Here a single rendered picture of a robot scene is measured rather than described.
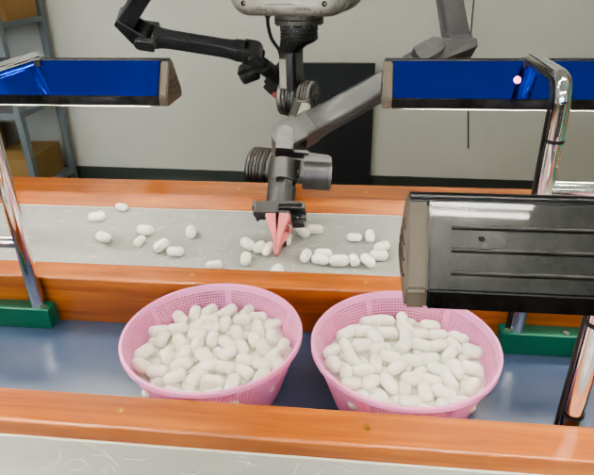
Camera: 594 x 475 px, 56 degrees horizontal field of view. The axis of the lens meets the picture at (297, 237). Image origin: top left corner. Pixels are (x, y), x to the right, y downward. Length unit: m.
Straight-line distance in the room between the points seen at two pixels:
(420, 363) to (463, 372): 0.06
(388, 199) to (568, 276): 0.89
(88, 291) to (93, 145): 2.61
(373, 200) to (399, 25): 1.88
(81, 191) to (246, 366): 0.76
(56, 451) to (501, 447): 0.52
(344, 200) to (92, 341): 0.61
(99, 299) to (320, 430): 0.52
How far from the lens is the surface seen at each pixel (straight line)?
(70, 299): 1.07
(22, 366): 1.02
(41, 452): 0.77
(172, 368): 0.83
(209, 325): 0.89
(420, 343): 0.86
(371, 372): 0.80
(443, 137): 3.19
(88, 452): 0.75
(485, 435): 0.71
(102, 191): 1.41
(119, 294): 1.03
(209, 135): 3.31
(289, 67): 1.68
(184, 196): 1.32
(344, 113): 1.18
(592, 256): 0.41
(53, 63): 1.06
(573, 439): 0.74
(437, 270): 0.39
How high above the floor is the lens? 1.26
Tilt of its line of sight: 27 degrees down
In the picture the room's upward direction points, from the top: 1 degrees counter-clockwise
